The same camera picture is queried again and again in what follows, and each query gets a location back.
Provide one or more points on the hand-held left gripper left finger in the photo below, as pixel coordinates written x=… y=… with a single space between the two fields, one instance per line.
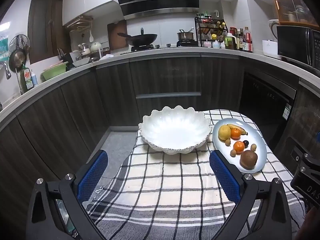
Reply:
x=92 y=175

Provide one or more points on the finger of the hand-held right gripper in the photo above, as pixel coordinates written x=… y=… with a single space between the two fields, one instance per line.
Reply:
x=297 y=152

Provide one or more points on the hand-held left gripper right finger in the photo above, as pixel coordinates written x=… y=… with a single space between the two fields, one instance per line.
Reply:
x=223 y=175

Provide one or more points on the tan longan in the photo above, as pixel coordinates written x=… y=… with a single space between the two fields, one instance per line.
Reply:
x=233 y=153
x=253 y=147
x=227 y=142

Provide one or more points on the brown kiwi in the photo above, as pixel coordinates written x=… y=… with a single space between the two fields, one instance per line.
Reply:
x=248 y=159

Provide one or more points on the orange tangerine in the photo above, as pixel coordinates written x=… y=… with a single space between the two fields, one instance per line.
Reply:
x=238 y=147
x=235 y=133

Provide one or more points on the dark purple plum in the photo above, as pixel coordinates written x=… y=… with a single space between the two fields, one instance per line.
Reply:
x=246 y=143

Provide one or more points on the pale blue oval plate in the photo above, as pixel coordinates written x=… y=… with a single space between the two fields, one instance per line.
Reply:
x=260 y=140

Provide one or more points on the yellow lemon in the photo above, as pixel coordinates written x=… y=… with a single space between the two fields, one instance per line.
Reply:
x=224 y=132

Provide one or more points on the small yellow banana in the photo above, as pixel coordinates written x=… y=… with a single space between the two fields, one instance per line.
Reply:
x=240 y=128

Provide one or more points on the white scalloped bowl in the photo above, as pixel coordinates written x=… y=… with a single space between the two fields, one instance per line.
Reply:
x=175 y=132

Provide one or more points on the person's right forearm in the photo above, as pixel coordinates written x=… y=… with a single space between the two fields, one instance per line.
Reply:
x=312 y=227

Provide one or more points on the black built-in dishwasher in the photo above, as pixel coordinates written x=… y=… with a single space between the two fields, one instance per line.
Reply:
x=265 y=100

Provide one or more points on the black white plaid cloth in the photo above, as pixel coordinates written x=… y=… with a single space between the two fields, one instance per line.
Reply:
x=162 y=192

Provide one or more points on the white rice cooker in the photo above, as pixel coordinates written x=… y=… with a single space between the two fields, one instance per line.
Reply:
x=271 y=48

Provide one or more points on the green plastic basin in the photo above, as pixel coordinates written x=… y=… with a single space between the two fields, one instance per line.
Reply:
x=53 y=72

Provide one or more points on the black microwave oven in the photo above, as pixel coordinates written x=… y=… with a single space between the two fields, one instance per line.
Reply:
x=293 y=42

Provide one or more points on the small blue white bottle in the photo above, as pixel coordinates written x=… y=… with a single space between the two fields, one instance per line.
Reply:
x=35 y=80

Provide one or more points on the white dish bowl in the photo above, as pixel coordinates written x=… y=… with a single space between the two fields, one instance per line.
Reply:
x=81 y=62

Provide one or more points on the green dish soap bottle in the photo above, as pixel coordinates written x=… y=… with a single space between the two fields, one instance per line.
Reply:
x=26 y=78

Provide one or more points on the black knife block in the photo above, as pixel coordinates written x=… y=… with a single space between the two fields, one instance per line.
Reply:
x=63 y=56

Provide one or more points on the row of sauce bottles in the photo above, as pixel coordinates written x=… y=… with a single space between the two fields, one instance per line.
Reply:
x=243 y=41

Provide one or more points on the white electric kettle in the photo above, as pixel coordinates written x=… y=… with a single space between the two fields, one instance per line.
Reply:
x=273 y=27

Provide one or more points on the pale green pot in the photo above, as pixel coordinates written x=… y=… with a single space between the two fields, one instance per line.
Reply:
x=96 y=47

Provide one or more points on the green lidded jug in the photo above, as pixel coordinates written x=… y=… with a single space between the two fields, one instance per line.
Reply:
x=230 y=43

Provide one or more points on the steel faucet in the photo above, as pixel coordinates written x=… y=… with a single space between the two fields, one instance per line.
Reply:
x=6 y=70

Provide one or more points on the white hanging spatula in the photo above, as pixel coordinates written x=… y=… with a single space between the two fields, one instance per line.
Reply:
x=91 y=37

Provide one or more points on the hanging frying pan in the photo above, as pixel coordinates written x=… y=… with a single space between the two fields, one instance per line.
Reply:
x=17 y=60

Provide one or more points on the brown wooden cutting board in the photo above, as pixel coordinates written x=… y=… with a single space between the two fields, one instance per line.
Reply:
x=115 y=35

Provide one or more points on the steel saucepan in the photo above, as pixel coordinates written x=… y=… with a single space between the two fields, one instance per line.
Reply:
x=185 y=35

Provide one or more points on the black wok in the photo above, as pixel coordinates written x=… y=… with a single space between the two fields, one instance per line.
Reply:
x=143 y=39

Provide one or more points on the wooden glass door cabinet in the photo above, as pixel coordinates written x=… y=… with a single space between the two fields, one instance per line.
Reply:
x=290 y=5

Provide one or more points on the round steel steamer rack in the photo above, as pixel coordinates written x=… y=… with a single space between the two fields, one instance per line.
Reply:
x=21 y=41

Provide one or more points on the dark wooden door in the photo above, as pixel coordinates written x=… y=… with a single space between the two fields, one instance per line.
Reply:
x=46 y=25

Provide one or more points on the green white packet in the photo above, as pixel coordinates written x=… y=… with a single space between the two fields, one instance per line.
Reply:
x=4 y=42

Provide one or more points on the wooden wall rack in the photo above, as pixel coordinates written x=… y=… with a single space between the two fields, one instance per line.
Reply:
x=78 y=22

